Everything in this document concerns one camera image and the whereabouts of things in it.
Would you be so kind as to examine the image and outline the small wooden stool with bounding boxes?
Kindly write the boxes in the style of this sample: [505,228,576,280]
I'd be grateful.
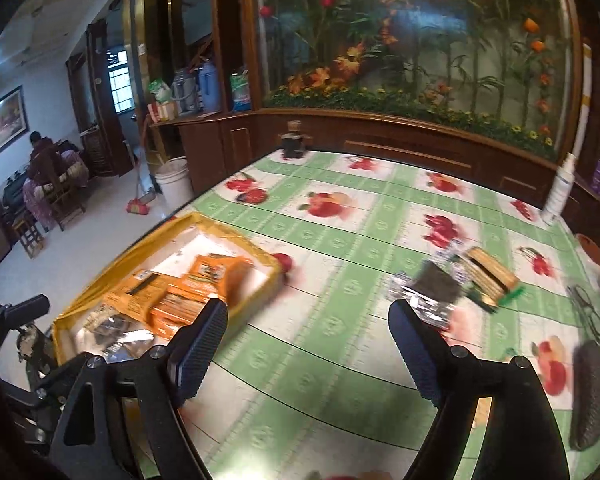
[12,212,46,259]

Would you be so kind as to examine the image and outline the brown wooden cabinet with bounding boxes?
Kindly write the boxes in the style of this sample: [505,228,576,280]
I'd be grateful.
[150,105,600,231]

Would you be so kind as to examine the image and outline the red broom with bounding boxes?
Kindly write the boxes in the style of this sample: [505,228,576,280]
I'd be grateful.
[125,115,156,216]

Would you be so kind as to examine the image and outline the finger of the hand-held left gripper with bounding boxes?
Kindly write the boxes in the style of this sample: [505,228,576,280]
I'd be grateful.
[0,294,51,335]
[7,364,79,412]

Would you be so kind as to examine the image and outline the glass case with artificial flowers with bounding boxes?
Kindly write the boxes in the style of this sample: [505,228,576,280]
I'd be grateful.
[252,0,583,161]

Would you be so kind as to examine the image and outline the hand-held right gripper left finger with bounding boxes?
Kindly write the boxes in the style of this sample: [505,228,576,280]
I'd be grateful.
[49,298,229,480]

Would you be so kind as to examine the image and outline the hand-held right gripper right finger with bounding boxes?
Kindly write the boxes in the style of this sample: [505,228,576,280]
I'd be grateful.
[388,299,572,480]

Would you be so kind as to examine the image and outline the white plastic bucket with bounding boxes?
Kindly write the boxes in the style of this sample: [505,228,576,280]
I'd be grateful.
[154,156,195,211]

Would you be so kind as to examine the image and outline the green white bag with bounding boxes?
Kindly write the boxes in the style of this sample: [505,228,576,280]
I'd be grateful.
[147,78,173,103]

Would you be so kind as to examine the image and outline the yellow snack box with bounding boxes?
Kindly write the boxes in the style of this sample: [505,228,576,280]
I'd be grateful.
[51,211,287,361]

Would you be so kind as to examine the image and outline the framed wall painting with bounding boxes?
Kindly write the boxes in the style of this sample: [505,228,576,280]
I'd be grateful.
[0,85,31,168]

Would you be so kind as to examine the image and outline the barred window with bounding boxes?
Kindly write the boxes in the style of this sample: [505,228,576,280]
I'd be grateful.
[107,50,133,113]

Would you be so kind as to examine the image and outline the wooden chair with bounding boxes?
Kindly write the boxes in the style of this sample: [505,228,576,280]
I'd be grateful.
[35,142,88,231]

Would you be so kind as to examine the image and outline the large orange snack packet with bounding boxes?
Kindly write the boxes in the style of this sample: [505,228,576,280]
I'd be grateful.
[102,267,168,321]

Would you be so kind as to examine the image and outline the fruit print green tablecloth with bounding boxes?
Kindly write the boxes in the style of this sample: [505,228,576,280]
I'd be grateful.
[130,149,600,480]

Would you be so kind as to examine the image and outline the silver foil snack packet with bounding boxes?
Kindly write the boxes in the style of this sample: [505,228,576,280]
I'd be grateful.
[87,327,156,361]
[387,260,463,328]

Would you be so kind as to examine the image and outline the red clay pot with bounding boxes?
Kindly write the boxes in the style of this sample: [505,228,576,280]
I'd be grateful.
[575,232,600,266]

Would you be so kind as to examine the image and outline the eyeglasses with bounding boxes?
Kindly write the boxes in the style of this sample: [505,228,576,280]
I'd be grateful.
[566,284,600,343]

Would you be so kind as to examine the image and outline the grey thermos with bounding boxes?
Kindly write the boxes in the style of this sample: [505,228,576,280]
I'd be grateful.
[172,67,201,116]

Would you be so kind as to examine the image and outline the cracker packet with green ends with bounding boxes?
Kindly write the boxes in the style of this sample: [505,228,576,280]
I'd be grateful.
[452,246,526,313]

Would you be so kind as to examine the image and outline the black glasses case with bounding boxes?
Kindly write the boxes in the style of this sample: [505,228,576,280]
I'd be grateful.
[570,339,600,452]

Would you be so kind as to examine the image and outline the blue thermos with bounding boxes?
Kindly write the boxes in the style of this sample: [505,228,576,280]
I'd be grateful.
[197,57,223,113]

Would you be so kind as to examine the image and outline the dark ink bottle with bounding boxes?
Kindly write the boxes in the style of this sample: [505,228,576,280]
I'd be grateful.
[278,120,315,159]

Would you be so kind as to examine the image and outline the small cardboard box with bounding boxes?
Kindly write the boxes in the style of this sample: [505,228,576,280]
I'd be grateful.
[147,101,178,122]

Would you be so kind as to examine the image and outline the rusty metal table bracket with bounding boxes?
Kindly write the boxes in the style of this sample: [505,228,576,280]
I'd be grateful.
[16,327,56,366]

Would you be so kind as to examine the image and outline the clear packet with brown label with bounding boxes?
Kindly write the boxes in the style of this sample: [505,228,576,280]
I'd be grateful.
[77,305,131,341]

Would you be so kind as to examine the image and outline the white spray bottle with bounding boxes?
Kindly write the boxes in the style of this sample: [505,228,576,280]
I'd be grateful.
[541,152,578,227]

